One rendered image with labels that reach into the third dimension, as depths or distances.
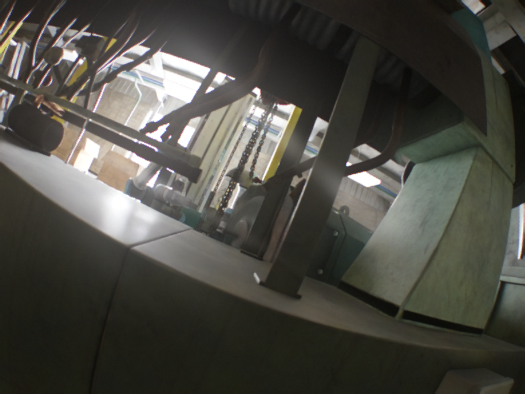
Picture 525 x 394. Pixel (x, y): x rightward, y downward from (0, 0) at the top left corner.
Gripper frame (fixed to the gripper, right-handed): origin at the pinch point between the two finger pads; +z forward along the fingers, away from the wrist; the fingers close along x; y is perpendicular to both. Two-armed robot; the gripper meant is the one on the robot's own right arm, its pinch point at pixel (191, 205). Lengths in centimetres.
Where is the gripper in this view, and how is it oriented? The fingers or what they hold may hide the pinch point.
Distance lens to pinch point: 118.0
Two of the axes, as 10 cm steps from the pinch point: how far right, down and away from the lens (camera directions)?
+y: -3.9, 9.1, -1.5
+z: 7.8, 2.5, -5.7
